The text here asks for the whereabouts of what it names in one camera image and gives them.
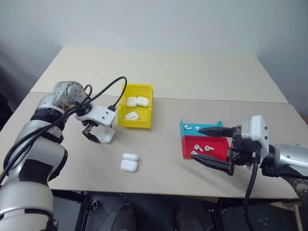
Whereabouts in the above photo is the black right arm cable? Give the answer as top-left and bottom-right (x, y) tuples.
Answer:
(243, 161), (259, 214)

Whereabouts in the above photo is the black metal frame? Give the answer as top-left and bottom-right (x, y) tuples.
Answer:
(74, 191), (102, 231)

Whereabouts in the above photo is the white earbud case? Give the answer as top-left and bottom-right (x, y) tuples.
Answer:
(99, 128), (116, 144)
(124, 112), (140, 121)
(136, 96), (149, 107)
(120, 153), (140, 172)
(126, 96), (138, 108)

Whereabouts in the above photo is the yellow plastic bin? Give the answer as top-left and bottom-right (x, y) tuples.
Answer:
(117, 83), (154, 130)

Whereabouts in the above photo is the red plastic tray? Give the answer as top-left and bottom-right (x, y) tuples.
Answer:
(180, 136), (231, 161)

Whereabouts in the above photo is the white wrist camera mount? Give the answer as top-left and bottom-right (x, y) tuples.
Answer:
(74, 104), (116, 127)
(241, 115), (271, 159)

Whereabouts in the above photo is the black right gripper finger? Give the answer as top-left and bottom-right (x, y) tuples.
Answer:
(197, 126), (235, 139)
(190, 154), (235, 176)

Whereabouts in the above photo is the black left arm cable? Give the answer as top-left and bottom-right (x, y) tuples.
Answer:
(0, 76), (128, 185)

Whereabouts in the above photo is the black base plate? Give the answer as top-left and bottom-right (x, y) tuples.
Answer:
(218, 201), (301, 231)

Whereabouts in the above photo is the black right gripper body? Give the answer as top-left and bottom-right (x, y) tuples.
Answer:
(227, 125), (262, 167)

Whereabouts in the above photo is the white closed earbud case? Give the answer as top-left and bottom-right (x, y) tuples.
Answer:
(124, 112), (140, 121)
(126, 96), (138, 108)
(136, 96), (149, 107)

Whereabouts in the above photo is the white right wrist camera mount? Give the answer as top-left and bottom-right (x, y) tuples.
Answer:
(241, 115), (271, 159)

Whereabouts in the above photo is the blue plastic tray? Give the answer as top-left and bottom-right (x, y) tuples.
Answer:
(179, 118), (224, 139)

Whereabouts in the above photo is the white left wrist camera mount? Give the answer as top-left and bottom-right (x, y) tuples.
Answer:
(74, 104), (116, 127)

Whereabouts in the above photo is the light wooden piece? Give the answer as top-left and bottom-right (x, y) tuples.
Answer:
(270, 198), (308, 231)

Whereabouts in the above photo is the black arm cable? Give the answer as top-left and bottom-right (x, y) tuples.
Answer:
(0, 76), (128, 185)
(243, 161), (259, 214)

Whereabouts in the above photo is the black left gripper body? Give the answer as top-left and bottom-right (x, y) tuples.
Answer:
(81, 121), (100, 136)

